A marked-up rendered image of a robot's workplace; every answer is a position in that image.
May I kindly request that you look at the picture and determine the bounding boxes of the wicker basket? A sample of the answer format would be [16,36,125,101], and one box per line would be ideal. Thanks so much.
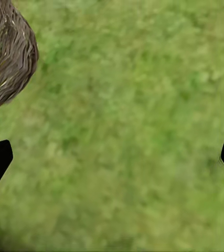
[0,0,40,106]

